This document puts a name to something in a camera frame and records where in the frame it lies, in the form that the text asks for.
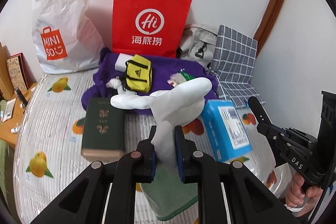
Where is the white glove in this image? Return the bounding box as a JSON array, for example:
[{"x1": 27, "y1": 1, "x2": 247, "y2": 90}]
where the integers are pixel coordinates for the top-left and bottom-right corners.
[{"x1": 110, "y1": 77, "x2": 212, "y2": 174}]

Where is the yellow black small pouch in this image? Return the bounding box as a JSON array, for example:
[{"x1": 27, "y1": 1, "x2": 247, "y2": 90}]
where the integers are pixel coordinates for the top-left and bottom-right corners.
[{"x1": 122, "y1": 55, "x2": 152, "y2": 93}]

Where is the green wet wipes pack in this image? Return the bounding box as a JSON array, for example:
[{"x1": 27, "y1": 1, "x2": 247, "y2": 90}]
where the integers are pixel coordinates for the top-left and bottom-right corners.
[{"x1": 180, "y1": 69, "x2": 195, "y2": 81}]

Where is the person right hand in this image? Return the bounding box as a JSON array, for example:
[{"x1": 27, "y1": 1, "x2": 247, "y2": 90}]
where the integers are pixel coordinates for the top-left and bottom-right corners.
[{"x1": 285, "y1": 172, "x2": 323, "y2": 214}]

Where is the blue tissue pack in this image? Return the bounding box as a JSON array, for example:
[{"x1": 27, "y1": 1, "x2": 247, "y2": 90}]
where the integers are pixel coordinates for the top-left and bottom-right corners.
[{"x1": 201, "y1": 100, "x2": 252, "y2": 162}]

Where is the grey checked cushion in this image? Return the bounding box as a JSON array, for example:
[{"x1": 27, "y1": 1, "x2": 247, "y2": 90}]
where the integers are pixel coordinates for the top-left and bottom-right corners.
[{"x1": 209, "y1": 25, "x2": 265, "y2": 108}]

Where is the fruit pattern tablecloth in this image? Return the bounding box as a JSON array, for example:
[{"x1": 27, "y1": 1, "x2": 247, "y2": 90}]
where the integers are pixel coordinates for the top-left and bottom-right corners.
[{"x1": 13, "y1": 69, "x2": 292, "y2": 223}]

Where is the dark green gift box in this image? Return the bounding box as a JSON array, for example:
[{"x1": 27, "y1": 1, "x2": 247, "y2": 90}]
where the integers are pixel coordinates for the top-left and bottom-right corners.
[{"x1": 81, "y1": 98, "x2": 126, "y2": 162}]

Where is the beige backpack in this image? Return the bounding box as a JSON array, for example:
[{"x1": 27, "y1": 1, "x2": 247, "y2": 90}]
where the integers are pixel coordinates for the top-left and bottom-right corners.
[{"x1": 176, "y1": 23, "x2": 219, "y2": 70}]

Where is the green bed sheet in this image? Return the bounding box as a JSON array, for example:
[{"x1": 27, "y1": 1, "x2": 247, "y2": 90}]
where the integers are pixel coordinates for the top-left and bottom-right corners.
[{"x1": 1, "y1": 140, "x2": 15, "y2": 215}]

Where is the white tube on nightstand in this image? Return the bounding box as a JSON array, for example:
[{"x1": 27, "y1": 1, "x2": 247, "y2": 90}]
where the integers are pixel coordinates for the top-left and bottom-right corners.
[{"x1": 11, "y1": 126, "x2": 20, "y2": 134}]

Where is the wooden nightstand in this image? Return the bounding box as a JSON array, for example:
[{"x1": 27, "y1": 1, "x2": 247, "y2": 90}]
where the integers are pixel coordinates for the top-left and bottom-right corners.
[{"x1": 0, "y1": 95, "x2": 25, "y2": 148}]

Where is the purple towel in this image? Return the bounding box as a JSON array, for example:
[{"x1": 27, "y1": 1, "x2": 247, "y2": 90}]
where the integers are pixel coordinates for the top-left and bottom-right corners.
[{"x1": 81, "y1": 47, "x2": 218, "y2": 109}]

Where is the small dark bottle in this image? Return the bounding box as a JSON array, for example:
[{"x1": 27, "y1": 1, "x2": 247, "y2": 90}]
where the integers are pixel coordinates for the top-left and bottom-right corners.
[{"x1": 14, "y1": 88, "x2": 28, "y2": 108}]

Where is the white sachet on nightstand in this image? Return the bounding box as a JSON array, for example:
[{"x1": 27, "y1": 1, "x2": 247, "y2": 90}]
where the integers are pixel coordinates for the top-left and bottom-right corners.
[{"x1": 1, "y1": 98, "x2": 16, "y2": 122}]

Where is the wooden headboard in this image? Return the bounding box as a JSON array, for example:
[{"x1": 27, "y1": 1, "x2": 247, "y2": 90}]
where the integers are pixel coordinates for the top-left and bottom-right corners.
[{"x1": 0, "y1": 44, "x2": 14, "y2": 101}]

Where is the patterned brown book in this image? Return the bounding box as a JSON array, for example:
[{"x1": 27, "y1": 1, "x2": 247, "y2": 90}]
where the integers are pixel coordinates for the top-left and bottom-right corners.
[{"x1": 6, "y1": 53, "x2": 29, "y2": 91}]

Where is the red paper shopping bag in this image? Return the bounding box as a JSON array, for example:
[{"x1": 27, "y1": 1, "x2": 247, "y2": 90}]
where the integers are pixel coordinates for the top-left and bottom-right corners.
[{"x1": 112, "y1": 0, "x2": 192, "y2": 58}]

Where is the white Miniso plastic bag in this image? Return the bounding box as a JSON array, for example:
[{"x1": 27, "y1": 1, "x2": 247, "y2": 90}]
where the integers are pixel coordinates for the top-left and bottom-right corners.
[{"x1": 31, "y1": 0, "x2": 104, "y2": 75}]

